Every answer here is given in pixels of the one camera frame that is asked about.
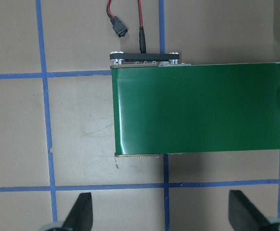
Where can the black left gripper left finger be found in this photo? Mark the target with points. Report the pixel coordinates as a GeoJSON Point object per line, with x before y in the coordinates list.
{"type": "Point", "coordinates": [80, 217]}

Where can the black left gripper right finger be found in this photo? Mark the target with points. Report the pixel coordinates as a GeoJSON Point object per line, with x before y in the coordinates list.
{"type": "Point", "coordinates": [243, 215]}

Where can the green conveyor belt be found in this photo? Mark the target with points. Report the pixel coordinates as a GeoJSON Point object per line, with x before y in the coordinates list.
{"type": "Point", "coordinates": [164, 107]}

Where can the black cable connector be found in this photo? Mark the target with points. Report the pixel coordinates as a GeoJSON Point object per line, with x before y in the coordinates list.
{"type": "Point", "coordinates": [117, 25]}

